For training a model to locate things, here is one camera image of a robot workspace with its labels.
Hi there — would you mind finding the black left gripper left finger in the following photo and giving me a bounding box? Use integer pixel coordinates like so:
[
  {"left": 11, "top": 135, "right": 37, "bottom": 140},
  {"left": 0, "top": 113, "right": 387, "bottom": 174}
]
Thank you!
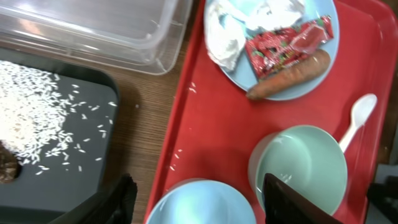
[{"left": 49, "top": 174, "right": 137, "bottom": 224}]

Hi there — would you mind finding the white rice pile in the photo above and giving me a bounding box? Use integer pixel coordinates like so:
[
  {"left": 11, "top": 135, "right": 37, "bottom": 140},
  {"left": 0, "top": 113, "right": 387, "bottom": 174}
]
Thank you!
[{"left": 0, "top": 60, "right": 118, "bottom": 177}]

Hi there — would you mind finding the red serving tray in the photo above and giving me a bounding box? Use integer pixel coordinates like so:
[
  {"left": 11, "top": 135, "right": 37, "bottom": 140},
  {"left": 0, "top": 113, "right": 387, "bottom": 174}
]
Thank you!
[{"left": 147, "top": 0, "right": 397, "bottom": 223}]

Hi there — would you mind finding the black waste tray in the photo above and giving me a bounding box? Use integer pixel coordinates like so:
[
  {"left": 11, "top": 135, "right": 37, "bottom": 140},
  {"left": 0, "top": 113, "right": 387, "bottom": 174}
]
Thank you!
[{"left": 1, "top": 48, "right": 119, "bottom": 223}]

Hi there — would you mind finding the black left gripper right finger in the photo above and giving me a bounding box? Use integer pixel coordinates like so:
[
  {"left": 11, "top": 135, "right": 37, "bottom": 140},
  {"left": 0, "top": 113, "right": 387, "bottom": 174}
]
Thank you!
[{"left": 262, "top": 173, "right": 341, "bottom": 224}]

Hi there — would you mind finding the light blue bowl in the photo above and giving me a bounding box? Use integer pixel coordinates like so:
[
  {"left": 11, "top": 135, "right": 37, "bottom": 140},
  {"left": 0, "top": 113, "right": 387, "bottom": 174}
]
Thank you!
[{"left": 146, "top": 178, "right": 256, "bottom": 224}]

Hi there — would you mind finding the red snack wrapper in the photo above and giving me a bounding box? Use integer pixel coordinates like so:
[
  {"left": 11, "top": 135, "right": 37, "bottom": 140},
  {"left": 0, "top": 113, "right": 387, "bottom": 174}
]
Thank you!
[{"left": 245, "top": 16, "right": 334, "bottom": 80}]

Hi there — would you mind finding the brown food scrap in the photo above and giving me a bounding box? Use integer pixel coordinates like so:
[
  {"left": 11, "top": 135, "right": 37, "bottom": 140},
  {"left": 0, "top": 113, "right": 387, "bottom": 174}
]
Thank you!
[{"left": 0, "top": 144, "right": 21, "bottom": 184}]

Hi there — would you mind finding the white plastic spoon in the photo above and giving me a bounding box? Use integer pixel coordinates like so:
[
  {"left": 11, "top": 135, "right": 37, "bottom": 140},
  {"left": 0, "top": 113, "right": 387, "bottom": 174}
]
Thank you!
[{"left": 339, "top": 93, "right": 377, "bottom": 153}]

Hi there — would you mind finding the white napkin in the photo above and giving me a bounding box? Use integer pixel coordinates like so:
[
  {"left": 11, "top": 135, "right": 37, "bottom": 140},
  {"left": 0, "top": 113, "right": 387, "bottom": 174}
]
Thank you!
[{"left": 204, "top": 0, "right": 305, "bottom": 71}]

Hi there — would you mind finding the light blue plate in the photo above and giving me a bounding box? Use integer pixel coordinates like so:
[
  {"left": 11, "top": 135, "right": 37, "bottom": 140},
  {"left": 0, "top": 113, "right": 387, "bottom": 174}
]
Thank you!
[{"left": 220, "top": 0, "right": 340, "bottom": 91}]

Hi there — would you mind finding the clear plastic bin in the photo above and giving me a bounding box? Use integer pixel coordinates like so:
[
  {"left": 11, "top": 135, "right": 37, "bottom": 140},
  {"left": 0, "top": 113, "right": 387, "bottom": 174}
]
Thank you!
[{"left": 1, "top": 0, "right": 193, "bottom": 75}]

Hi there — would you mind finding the mint green bowl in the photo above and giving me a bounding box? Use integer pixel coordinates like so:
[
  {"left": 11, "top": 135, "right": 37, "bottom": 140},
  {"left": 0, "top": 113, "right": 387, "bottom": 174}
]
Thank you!
[{"left": 248, "top": 125, "right": 348, "bottom": 215}]

